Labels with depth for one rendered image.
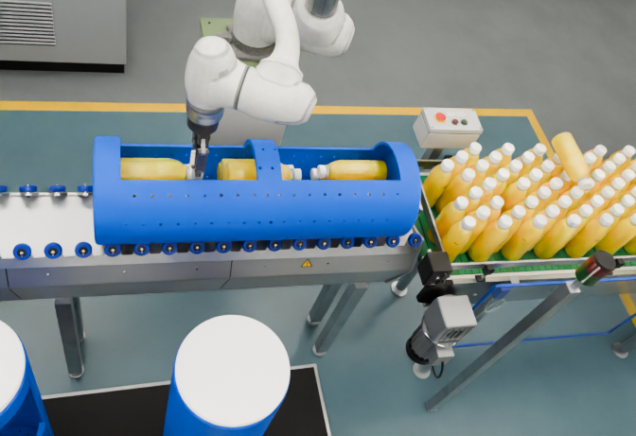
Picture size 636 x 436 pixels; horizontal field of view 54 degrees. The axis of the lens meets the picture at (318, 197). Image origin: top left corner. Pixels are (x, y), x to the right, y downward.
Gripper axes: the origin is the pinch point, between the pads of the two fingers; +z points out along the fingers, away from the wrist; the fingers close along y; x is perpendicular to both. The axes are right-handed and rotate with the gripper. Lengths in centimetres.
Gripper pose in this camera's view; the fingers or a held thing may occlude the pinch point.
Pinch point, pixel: (196, 166)
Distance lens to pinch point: 167.1
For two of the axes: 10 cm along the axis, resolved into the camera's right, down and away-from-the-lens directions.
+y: 1.8, 8.1, -5.5
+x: 9.5, -0.1, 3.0
